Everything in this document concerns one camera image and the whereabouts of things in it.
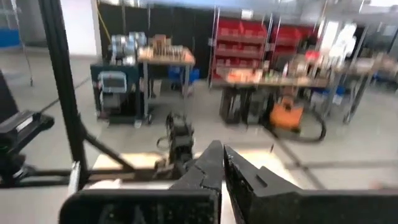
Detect black partition panel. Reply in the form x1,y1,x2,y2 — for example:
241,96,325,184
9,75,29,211
98,2,216,78

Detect cluttered metal-leg workbench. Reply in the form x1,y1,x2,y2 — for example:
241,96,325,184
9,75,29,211
329,54,398,125

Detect long wooden workbench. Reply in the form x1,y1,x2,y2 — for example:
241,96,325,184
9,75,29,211
216,67,330,125

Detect small wooden workbench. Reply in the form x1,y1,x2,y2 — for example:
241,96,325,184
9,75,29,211
136,34,197,123

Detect red bin rack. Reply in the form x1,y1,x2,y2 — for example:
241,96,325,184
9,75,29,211
207,7,272,88
270,18,315,72

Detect black vacuum hose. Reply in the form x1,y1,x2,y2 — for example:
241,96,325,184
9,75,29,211
264,108,327,144

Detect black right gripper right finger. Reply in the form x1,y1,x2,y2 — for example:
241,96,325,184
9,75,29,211
223,144,398,224

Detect grey machine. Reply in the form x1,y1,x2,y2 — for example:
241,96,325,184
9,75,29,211
108,30,147,66

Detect white frame bracket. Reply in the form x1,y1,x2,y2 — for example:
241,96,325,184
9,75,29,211
67,161,82,196

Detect grey screen device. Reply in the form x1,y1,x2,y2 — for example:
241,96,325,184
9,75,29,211
98,70,128,94

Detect black camera on frame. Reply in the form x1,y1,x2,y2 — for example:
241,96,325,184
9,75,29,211
0,110,55,187

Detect white bulky object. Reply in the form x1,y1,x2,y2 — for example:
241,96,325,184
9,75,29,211
329,23,358,60

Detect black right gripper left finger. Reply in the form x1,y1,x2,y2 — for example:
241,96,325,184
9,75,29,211
58,139,224,224

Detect dark green cart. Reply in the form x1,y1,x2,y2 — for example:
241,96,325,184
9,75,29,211
90,62,144,125

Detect orange vacuum cleaner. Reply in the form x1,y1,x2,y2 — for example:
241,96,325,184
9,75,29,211
269,96,305,131

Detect black flat panel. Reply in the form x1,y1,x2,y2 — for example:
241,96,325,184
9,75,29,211
0,70,19,123

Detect blue storage bins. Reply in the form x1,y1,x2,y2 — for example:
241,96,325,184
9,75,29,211
167,67,200,85

